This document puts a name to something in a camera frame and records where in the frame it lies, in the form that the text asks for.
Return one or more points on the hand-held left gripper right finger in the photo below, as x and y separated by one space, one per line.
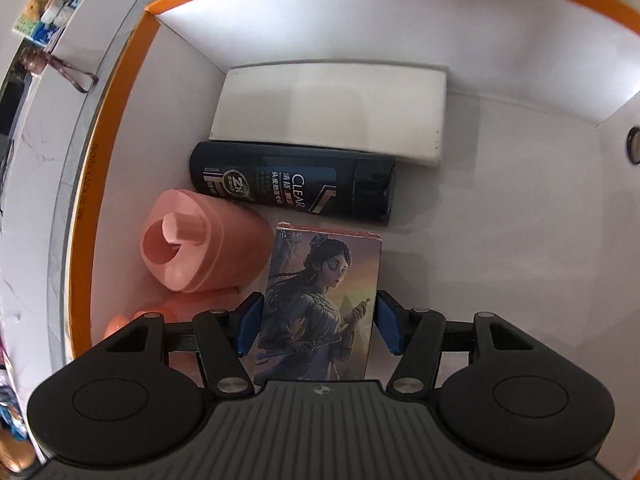
389 322

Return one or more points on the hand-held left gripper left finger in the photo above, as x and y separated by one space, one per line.
250 325

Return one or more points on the small pink bottle orange cap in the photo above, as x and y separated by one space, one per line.
200 302

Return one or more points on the illustrated card box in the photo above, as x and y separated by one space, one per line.
315 285

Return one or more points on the large pink pump bottle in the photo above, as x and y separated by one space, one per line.
235 250

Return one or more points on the black shampoo bottle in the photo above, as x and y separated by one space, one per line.
372 192

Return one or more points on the orange-rimmed white bin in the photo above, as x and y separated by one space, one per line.
500 210

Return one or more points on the long white box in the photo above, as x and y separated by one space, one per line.
325 110

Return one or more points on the blue snack bags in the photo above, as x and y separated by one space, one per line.
10 405

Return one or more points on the marble television cabinet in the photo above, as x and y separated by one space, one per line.
45 160

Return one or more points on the colourful painting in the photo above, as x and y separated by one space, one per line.
40 30

